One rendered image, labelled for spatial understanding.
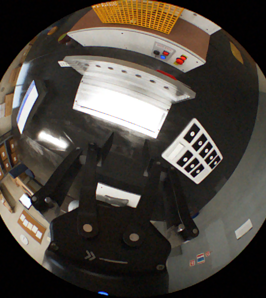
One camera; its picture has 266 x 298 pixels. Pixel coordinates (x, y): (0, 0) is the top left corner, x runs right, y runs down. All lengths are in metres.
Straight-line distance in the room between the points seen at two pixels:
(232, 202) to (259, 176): 0.75
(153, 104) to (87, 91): 0.31
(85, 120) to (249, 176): 2.39
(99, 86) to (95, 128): 0.21
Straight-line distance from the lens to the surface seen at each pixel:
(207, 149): 0.66
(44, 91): 0.74
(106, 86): 0.50
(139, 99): 0.48
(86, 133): 0.59
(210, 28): 0.54
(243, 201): 2.23
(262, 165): 2.23
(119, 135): 0.53
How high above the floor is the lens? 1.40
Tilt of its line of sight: 65 degrees down
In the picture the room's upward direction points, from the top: 175 degrees counter-clockwise
